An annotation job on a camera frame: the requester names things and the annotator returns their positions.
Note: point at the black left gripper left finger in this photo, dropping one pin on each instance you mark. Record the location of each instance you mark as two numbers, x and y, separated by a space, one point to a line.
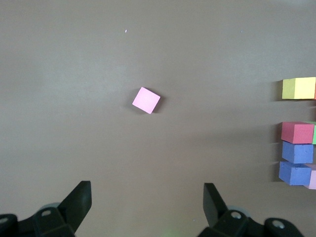
71 212

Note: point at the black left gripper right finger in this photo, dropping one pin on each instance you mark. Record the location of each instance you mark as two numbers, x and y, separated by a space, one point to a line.
217 217

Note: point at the purple foam cube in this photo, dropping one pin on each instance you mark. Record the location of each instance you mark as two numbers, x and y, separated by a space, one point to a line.
297 153
293 174

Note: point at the pink foam cube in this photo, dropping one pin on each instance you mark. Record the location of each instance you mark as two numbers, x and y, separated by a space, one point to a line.
312 177
146 100

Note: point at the red foam cube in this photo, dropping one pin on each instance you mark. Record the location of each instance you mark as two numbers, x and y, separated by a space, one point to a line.
297 133

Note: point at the green foam cube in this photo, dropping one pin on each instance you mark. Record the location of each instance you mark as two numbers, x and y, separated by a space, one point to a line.
314 133

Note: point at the yellow foam cube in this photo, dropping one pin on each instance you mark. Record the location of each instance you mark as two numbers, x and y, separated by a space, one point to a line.
300 88

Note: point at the brown table cover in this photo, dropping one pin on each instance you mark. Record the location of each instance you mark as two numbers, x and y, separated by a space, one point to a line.
74 74

